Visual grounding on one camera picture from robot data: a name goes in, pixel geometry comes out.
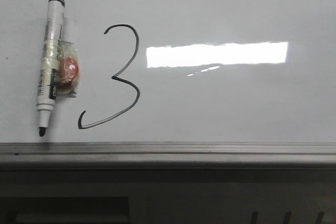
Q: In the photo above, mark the white whiteboard marker with magnet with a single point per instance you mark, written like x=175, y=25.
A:
x=48, y=77

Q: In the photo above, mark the white whiteboard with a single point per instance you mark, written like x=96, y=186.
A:
x=175, y=83

